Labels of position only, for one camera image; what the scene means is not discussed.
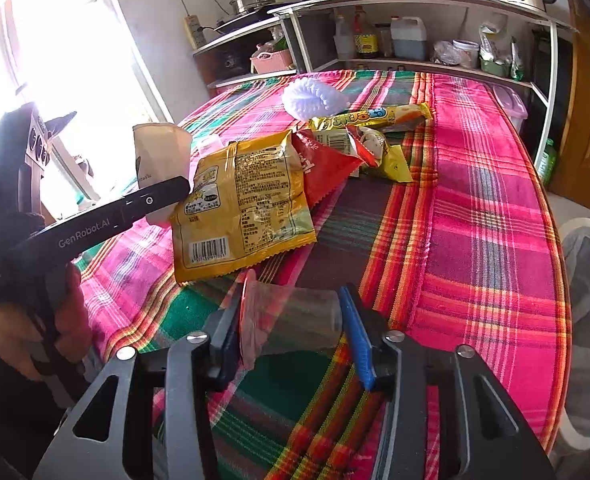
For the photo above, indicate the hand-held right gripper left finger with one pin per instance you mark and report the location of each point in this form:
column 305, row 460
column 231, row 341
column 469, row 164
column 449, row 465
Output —
column 227, row 345

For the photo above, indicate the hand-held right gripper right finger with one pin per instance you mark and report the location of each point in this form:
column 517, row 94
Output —
column 357, row 340

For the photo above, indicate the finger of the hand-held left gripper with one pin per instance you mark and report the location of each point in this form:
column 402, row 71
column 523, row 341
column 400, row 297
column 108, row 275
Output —
column 157, row 197

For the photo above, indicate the beige kraft snack packet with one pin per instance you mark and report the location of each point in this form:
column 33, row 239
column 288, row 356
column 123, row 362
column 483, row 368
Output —
column 160, row 150

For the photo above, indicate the clear plastic cup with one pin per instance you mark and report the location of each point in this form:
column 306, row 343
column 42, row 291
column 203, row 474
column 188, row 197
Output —
column 295, row 320

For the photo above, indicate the long yellow snack wrapper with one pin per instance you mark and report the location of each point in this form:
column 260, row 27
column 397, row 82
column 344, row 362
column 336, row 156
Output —
column 365, row 119

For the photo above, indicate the person's left hand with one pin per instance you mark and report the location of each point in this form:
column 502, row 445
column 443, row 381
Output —
column 70, row 320

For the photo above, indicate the large yellow snack bag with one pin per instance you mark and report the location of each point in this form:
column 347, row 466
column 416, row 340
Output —
column 245, row 200

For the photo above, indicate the white power strip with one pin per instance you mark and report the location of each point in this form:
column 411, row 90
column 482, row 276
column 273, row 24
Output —
column 194, row 32

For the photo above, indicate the red snack bag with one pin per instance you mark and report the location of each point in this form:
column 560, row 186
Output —
column 325, row 165

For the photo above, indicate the low white stove rack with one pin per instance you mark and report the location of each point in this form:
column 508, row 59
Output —
column 235, row 45

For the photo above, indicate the pink plastic basket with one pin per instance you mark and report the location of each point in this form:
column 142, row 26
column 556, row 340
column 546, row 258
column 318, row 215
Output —
column 272, row 60

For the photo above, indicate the white ribbed plastic ball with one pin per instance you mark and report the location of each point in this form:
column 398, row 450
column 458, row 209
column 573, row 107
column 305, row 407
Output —
column 310, row 100

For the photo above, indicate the yellow and white crumpled wrapper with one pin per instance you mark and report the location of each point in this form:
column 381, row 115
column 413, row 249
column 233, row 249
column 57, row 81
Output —
column 390, row 160

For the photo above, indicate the black cooktop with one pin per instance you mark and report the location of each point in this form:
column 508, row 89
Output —
column 242, row 22

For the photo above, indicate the clear plastic bottle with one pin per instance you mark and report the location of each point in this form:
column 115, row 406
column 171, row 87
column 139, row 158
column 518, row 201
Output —
column 345, row 42

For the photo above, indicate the green drink bottle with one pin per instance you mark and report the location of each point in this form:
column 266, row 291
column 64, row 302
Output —
column 547, row 162

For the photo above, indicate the yellow label sauce bottle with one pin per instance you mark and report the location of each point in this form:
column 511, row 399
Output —
column 366, row 40

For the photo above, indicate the storage box with pink lid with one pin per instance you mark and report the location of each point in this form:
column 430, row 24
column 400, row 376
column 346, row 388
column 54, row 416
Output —
column 512, row 105

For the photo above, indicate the plastic jug of dark liquid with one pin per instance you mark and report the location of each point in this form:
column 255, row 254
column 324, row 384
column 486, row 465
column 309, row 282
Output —
column 409, row 40

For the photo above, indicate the crumpled clear plastic bag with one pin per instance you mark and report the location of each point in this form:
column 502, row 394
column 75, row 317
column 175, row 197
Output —
column 445, row 54

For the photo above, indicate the white plastic tub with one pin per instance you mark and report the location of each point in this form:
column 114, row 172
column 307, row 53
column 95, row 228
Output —
column 467, row 52

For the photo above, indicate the green packet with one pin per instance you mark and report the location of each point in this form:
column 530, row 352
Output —
column 517, row 62

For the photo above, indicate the white and green food bags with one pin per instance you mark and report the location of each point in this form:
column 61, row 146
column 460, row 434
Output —
column 495, row 50

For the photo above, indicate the white kitchen shelf rack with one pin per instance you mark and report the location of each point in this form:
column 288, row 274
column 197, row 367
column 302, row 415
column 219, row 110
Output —
column 425, row 0

